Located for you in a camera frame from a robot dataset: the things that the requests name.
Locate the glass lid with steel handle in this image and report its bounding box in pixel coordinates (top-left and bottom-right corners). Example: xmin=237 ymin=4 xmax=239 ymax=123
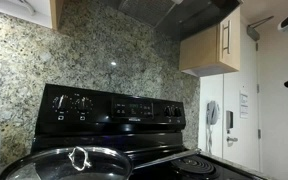
xmin=0 ymin=145 xmax=134 ymax=180

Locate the stainless steel frying pan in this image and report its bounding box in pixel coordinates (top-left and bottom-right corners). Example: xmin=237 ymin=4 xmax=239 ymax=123
xmin=0 ymin=146 xmax=202 ymax=180

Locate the stove digital control display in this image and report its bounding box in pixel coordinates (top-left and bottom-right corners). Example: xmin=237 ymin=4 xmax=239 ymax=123
xmin=112 ymin=97 xmax=154 ymax=120

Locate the black stove knob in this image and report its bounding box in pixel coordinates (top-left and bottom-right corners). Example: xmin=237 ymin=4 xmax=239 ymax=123
xmin=163 ymin=105 xmax=174 ymax=118
xmin=74 ymin=96 xmax=94 ymax=114
xmin=172 ymin=106 xmax=182 ymax=118
xmin=52 ymin=94 xmax=72 ymax=113

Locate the black electric stove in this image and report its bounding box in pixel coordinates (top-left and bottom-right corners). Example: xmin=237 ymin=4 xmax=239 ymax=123
xmin=30 ymin=83 xmax=272 ymax=180

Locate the dark range hood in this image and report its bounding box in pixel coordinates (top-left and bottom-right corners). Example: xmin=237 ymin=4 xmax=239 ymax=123
xmin=97 ymin=0 xmax=244 ymax=42

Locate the large black coil burner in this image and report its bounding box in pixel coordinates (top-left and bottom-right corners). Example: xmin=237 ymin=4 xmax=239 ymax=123
xmin=170 ymin=155 xmax=220 ymax=180

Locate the white paper notice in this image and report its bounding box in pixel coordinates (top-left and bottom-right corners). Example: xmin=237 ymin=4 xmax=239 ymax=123
xmin=239 ymin=89 xmax=250 ymax=120

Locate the white door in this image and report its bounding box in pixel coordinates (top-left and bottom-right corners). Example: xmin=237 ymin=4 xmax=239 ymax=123
xmin=222 ymin=21 xmax=262 ymax=173

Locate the metal door closer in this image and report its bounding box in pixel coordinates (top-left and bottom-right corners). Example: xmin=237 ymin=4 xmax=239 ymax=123
xmin=246 ymin=15 xmax=275 ymax=42

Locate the light wood wall cabinet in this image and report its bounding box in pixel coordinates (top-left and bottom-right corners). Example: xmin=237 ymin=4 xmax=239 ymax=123
xmin=178 ymin=6 xmax=242 ymax=78

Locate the grey wall phone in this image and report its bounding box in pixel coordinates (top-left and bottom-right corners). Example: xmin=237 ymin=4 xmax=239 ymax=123
xmin=205 ymin=100 xmax=221 ymax=155

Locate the metal cabinet bar handle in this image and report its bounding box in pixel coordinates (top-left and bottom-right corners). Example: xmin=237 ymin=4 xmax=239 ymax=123
xmin=221 ymin=19 xmax=232 ymax=55

